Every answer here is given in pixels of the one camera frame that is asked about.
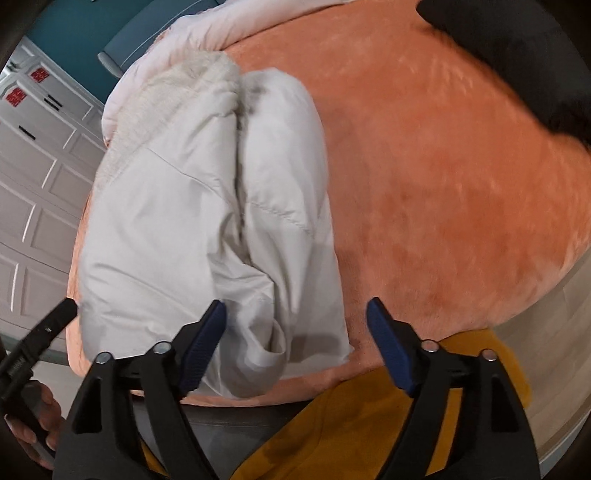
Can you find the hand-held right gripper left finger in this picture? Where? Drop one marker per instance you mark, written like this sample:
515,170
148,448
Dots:
205,339

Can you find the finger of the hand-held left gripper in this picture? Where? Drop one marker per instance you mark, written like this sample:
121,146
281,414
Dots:
53,325

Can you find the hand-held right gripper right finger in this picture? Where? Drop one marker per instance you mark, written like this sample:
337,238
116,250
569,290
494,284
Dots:
388,339

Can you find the white padded jacket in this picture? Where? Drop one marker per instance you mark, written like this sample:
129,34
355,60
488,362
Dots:
198,217

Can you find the person's left hand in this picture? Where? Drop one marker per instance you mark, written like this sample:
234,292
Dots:
44,415

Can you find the yellow cloth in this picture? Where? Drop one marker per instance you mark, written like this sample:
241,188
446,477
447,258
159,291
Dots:
332,429

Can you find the white panelled wardrobe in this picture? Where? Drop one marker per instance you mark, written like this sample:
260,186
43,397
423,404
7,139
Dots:
37,194

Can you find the orange plush bed blanket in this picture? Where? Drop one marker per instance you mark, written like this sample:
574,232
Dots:
438,184

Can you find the teal padded headboard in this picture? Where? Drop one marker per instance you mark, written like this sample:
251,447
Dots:
92,32

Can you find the pale pink duvet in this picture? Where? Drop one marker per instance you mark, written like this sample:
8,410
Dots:
194,32

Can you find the dark cloth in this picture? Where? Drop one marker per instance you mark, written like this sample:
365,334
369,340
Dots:
517,55

